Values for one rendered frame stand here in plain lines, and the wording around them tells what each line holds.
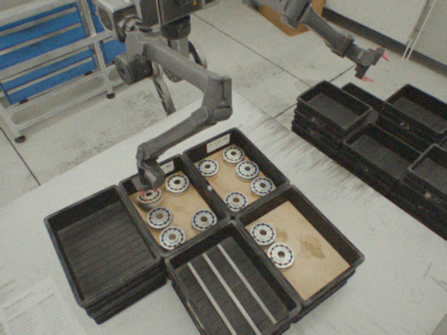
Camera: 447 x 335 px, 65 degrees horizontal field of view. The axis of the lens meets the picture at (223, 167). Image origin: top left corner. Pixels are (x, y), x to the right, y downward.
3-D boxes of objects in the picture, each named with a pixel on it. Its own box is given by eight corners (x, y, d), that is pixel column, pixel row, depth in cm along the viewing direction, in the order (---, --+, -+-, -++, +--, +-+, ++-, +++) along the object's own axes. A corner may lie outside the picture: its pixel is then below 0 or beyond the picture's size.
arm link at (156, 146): (229, 98, 104) (203, 101, 97) (235, 116, 104) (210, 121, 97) (154, 144, 135) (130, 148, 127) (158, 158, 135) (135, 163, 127)
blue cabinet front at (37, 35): (10, 104, 264) (-32, 35, 221) (96, 67, 295) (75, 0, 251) (11, 106, 263) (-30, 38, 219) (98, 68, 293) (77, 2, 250)
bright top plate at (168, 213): (143, 212, 143) (143, 211, 143) (167, 203, 146) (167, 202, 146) (151, 232, 138) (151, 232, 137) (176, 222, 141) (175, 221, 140)
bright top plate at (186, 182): (160, 182, 153) (160, 181, 153) (179, 170, 157) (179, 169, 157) (174, 197, 148) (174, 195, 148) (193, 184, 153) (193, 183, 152)
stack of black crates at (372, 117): (319, 119, 283) (325, 97, 265) (341, 103, 296) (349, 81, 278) (361, 147, 264) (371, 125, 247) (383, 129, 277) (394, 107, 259)
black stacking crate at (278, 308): (167, 272, 132) (163, 259, 123) (231, 233, 143) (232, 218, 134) (226, 373, 112) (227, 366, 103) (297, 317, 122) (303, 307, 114)
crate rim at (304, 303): (232, 220, 136) (232, 217, 134) (291, 185, 147) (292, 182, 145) (302, 309, 115) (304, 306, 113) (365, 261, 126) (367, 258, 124)
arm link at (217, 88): (244, 79, 99) (220, 81, 92) (231, 123, 106) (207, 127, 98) (151, 29, 122) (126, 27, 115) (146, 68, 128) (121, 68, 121)
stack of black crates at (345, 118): (285, 144, 266) (295, 97, 231) (311, 125, 279) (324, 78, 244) (327, 175, 247) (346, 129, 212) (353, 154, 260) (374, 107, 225)
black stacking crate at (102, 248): (54, 233, 142) (42, 218, 133) (122, 199, 153) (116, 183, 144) (89, 318, 122) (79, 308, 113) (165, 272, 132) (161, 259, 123)
